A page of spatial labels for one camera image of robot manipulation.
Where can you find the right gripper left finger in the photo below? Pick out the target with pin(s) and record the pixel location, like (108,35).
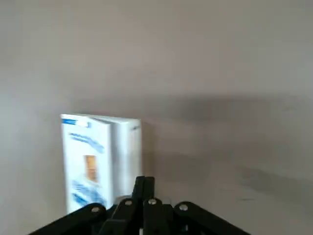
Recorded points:
(117,220)

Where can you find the white paperback book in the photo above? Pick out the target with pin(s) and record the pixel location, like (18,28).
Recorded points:
(85,159)

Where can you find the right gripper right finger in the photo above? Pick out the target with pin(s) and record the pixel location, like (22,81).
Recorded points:
(171,222)

